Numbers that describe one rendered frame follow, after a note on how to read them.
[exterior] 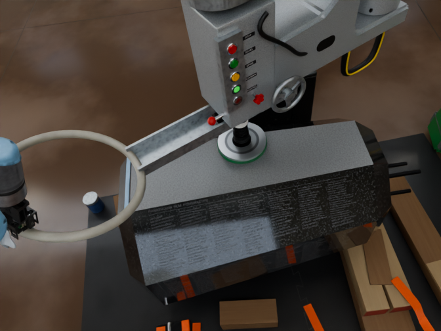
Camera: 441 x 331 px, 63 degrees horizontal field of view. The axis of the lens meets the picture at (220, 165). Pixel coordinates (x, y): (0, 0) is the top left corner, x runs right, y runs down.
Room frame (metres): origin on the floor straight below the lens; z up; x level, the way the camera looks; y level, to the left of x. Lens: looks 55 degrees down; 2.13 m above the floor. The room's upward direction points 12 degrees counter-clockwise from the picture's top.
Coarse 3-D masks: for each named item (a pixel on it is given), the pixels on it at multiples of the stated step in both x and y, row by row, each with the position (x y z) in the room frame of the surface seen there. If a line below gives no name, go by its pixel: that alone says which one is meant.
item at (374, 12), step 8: (360, 0) 1.19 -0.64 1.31; (368, 0) 1.17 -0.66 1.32; (376, 0) 1.16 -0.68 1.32; (384, 0) 1.15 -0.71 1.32; (392, 0) 1.15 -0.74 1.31; (360, 8) 1.19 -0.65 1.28; (368, 8) 1.17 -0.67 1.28; (376, 8) 1.15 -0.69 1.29; (384, 8) 1.15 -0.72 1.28; (392, 8) 1.15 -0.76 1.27
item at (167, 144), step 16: (192, 112) 0.98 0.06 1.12; (208, 112) 0.99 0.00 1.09; (176, 128) 0.94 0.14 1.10; (192, 128) 0.94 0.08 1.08; (208, 128) 0.92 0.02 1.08; (224, 128) 0.89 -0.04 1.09; (144, 144) 0.89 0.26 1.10; (160, 144) 0.89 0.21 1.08; (176, 144) 0.87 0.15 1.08; (192, 144) 0.84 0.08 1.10; (144, 160) 0.83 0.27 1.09; (160, 160) 0.79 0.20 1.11
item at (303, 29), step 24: (288, 0) 1.14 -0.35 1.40; (312, 0) 1.09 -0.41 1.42; (336, 0) 1.04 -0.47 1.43; (288, 24) 1.01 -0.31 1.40; (312, 24) 1.00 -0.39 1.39; (336, 24) 1.04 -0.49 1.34; (360, 24) 1.13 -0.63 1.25; (384, 24) 1.14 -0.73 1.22; (288, 48) 0.92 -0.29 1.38; (312, 48) 1.00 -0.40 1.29; (336, 48) 1.04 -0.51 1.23; (288, 72) 0.96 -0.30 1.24
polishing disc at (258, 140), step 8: (232, 128) 1.07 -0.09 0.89; (248, 128) 1.05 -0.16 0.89; (256, 128) 1.04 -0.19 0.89; (224, 136) 1.03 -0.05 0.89; (232, 136) 1.02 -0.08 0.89; (256, 136) 0.99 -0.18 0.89; (264, 136) 0.98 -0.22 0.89; (224, 144) 0.98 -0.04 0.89; (232, 144) 0.97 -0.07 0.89; (256, 144) 0.95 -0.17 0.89; (264, 144) 0.94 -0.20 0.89; (224, 152) 0.94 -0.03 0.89; (232, 152) 0.93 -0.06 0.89; (240, 152) 0.92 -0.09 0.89; (248, 152) 0.91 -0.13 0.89; (256, 152) 0.91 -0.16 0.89; (240, 160) 0.89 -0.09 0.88; (248, 160) 0.88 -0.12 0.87
